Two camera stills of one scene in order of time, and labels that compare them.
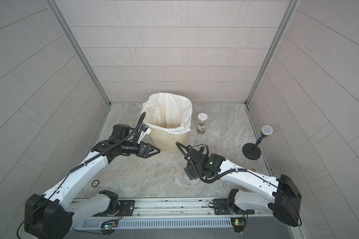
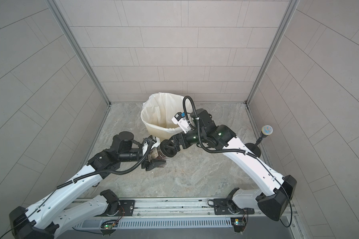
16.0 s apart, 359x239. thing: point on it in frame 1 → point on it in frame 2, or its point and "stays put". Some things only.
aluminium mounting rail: x=172 y=208 stays put
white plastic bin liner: x=168 y=113 stays put
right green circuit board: x=239 y=223 stays put
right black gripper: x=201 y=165 → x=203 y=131
